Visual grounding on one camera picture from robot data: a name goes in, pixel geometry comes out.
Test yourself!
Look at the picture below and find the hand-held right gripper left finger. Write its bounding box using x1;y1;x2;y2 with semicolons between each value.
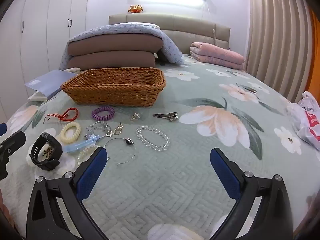
26;146;109;240

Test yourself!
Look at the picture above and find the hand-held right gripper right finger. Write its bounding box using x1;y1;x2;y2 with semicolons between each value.
209;147;294;240

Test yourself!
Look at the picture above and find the translucent blue hair clip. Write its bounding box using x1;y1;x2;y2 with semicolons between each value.
61;134;102;153

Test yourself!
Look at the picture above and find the black wrist watch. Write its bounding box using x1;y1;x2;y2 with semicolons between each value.
29;132;63;171

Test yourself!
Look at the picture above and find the cream spiral hair tie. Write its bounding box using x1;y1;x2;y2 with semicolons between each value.
61;121;82;142

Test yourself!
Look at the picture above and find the red string bracelet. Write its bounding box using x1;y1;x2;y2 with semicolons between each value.
44;107;78;123

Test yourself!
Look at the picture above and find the silver metal hair clip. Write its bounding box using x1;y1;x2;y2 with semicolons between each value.
152;112;179;122

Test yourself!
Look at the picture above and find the brown wicker basket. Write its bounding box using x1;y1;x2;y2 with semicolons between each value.
61;67;167;107

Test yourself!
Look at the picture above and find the white book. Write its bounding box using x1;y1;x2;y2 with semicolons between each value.
26;92;48;103

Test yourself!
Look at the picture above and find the silver bangle with black bead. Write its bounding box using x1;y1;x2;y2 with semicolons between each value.
104;137;137;165

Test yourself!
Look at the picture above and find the green floral bedspread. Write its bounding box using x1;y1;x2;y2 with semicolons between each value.
0;54;320;240

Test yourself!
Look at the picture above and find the blue folder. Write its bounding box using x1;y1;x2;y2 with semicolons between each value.
24;70;83;99

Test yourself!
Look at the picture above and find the white plastic bag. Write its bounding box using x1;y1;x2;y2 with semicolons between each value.
286;91;320;152

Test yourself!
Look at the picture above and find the white wardrobe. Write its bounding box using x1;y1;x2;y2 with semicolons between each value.
0;0;92;122

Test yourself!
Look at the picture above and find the folded pink blanket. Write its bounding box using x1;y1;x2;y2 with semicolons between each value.
189;42;245;71

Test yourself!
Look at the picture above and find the folded brown quilt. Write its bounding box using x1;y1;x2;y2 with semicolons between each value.
67;34;164;70

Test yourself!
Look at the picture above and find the blue floral blanket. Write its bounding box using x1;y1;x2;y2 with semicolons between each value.
59;22;185;71

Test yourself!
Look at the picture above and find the beige pleated curtain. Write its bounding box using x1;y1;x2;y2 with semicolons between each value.
246;0;315;103

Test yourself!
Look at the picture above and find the beige padded headboard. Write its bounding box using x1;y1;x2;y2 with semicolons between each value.
108;13;231;55

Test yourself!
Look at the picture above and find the orange curtain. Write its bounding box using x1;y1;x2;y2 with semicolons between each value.
304;7;320;98

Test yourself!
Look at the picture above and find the orange plush toy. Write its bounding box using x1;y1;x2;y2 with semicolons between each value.
127;4;144;14

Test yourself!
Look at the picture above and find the small clear bead bracelet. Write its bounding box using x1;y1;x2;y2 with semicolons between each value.
77;145;98;165

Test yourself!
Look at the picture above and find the silver charm bracelet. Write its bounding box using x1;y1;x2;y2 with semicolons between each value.
86;120;124;138

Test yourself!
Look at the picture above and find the purple spiral hair tie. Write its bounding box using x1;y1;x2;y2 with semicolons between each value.
91;106;115;121

